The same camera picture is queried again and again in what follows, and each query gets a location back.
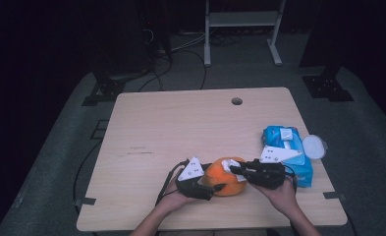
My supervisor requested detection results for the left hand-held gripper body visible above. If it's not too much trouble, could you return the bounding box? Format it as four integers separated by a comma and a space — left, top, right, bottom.
175, 155, 215, 202

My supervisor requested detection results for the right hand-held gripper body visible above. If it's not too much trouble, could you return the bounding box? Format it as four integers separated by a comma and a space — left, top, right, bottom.
246, 146, 303, 190

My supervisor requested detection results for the orange fruit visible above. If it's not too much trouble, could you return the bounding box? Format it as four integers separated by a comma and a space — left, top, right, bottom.
202, 156, 248, 198

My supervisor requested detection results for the white wet wipe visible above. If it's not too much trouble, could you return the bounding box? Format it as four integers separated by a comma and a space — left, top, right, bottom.
221, 158, 248, 183

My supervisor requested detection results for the blue wet wipes pack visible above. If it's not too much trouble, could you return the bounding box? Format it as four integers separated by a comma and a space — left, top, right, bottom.
261, 125, 314, 189

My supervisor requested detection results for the person's right hand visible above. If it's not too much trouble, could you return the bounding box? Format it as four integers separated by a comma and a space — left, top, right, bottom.
253, 178, 299, 217

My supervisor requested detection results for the person's left hand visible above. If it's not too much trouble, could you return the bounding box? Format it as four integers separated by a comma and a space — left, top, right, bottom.
154, 175, 195, 216

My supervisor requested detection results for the white round lid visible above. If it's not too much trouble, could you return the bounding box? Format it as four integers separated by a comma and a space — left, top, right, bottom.
302, 134, 329, 160

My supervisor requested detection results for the grey tape strip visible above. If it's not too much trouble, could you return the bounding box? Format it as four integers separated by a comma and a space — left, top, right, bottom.
74, 197, 97, 208
322, 191, 348, 202

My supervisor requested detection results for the black stand base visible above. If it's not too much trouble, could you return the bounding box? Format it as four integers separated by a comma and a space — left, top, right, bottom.
81, 67, 149, 107
301, 65, 356, 103

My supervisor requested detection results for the white metal stand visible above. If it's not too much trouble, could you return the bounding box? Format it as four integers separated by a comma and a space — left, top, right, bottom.
203, 0, 287, 67

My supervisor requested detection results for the black floor cable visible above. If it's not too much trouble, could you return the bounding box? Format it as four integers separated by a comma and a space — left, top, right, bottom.
72, 140, 104, 214
138, 55, 174, 92
177, 48, 208, 90

